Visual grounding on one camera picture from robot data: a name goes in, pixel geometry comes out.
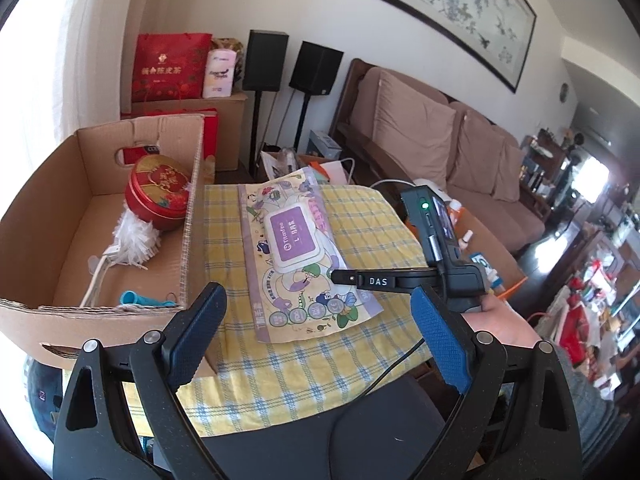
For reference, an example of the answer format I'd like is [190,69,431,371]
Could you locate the grey sleeve forearm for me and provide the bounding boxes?
[553,344,631,474]

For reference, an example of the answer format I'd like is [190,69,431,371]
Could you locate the red round tin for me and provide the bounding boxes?
[125,154,191,232]

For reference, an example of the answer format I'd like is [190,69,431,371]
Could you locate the pink tissue pack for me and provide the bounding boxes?
[202,49,236,99]

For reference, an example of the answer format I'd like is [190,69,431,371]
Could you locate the large open cardboard box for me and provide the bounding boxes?
[1,115,208,370]

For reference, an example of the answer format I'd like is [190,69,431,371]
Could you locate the black cable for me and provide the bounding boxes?
[324,238,452,480]

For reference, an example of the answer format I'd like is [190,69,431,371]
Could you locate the cluttered open box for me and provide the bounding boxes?
[256,148,355,185]

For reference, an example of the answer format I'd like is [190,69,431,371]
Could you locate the white fluffy duster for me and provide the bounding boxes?
[79,206,160,308]

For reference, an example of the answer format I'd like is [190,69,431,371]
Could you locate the orange cardboard box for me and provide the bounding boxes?
[404,204,528,302]

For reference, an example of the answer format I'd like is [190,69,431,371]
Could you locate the framed ink painting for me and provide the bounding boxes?
[383,0,537,91]

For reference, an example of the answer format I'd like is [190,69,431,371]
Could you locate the brown sofa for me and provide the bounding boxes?
[330,58,547,254]

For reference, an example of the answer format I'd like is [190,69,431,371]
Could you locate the teal silicone funnel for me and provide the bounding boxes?
[119,290,177,308]

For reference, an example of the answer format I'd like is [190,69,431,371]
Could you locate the white charger with cable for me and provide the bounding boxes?
[344,157,432,194]

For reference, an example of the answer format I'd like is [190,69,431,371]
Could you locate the person right hand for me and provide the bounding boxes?
[462,295,540,348]

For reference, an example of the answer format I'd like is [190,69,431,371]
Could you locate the black speaker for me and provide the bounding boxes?
[242,29,290,92]
[288,41,344,96]

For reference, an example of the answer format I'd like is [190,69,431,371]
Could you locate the right black speaker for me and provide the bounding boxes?
[288,41,344,96]

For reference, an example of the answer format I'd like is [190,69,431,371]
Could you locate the red cookie gift box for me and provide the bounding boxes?
[117,107,219,166]

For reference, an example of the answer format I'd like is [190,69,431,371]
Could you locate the left black speaker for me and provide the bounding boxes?
[242,29,290,92]

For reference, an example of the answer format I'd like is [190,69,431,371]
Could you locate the wet wipes pack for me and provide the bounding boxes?
[238,168,383,344]

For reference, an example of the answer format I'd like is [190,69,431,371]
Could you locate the red tea gift bag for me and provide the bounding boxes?
[131,32,213,103]

